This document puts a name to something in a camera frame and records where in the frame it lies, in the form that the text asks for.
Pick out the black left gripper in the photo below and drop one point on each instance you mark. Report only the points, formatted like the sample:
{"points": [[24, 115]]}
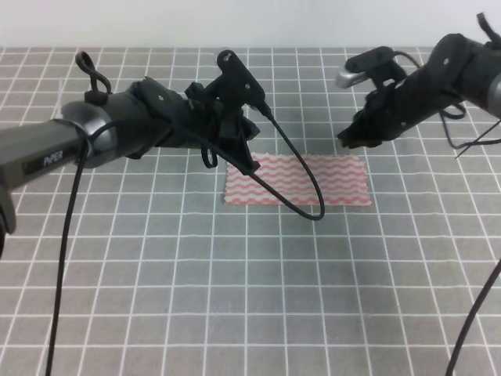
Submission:
{"points": [[200, 122]]}

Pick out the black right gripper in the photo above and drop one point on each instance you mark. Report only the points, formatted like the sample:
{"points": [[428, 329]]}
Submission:
{"points": [[387, 116]]}

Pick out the pink white wavy towel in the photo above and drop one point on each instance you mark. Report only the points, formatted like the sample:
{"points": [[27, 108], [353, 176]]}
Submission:
{"points": [[342, 180]]}

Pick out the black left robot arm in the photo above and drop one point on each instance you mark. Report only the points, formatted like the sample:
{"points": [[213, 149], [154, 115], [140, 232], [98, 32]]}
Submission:
{"points": [[129, 124]]}

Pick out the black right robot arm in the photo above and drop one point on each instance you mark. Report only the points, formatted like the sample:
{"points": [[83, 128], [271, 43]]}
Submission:
{"points": [[458, 69]]}

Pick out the grey checked tablecloth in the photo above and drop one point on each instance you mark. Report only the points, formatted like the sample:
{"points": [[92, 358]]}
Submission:
{"points": [[163, 278]]}

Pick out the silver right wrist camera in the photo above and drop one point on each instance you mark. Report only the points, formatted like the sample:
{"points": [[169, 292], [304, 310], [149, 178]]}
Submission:
{"points": [[346, 79]]}

